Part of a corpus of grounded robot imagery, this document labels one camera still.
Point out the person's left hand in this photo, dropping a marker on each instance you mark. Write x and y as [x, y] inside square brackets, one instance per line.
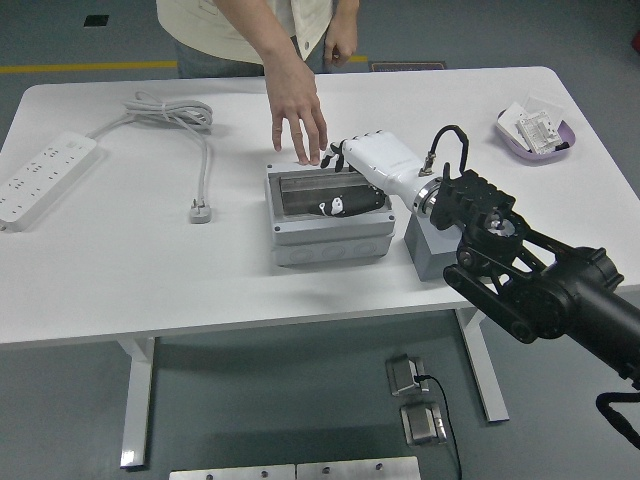
[341, 45]

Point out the person's right hand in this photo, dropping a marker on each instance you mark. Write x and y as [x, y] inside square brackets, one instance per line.
[295, 105]

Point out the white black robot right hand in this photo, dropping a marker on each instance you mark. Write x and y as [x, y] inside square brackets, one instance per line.
[382, 160]

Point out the transparent hinged box lid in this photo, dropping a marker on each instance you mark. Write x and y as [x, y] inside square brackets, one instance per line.
[300, 190]

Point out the grey electrical junction box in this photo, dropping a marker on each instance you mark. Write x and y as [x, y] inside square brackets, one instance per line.
[330, 245]

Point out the person's right forearm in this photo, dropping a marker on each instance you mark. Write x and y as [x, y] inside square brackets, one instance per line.
[262, 30]

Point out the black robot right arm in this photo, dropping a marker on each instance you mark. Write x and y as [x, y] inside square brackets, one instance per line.
[575, 295]

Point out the person's left forearm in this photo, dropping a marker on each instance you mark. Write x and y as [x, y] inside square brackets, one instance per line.
[348, 10]

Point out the metal floor socket box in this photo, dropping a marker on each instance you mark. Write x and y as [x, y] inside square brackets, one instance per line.
[402, 375]
[422, 425]

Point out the dark floor mat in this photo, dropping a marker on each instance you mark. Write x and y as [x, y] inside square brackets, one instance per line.
[407, 66]

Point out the person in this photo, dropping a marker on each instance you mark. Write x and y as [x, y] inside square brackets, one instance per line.
[235, 25]

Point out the grey block holder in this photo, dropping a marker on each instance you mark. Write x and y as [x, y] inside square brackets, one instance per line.
[430, 255]

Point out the white plate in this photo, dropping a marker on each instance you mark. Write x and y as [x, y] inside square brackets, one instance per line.
[510, 122]

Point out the white socket module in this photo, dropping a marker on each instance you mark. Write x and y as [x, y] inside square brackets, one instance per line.
[539, 130]

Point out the purple tray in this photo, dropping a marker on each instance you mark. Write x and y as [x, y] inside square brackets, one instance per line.
[545, 157]

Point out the clear plastic packaging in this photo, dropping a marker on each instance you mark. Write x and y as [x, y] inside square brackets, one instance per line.
[545, 102]

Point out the small black part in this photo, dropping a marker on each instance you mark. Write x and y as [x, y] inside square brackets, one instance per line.
[562, 145]

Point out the black floor hatch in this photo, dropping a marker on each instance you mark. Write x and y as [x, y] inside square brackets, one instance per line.
[96, 21]

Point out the white table leg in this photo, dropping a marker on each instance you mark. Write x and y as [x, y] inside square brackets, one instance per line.
[485, 375]
[137, 400]

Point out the white power strip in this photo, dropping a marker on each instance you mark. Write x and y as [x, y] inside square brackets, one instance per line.
[45, 175]

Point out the red object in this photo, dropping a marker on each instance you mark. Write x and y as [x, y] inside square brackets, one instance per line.
[635, 45]

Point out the metal plate with holes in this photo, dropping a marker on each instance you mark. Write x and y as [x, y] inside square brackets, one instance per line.
[232, 473]

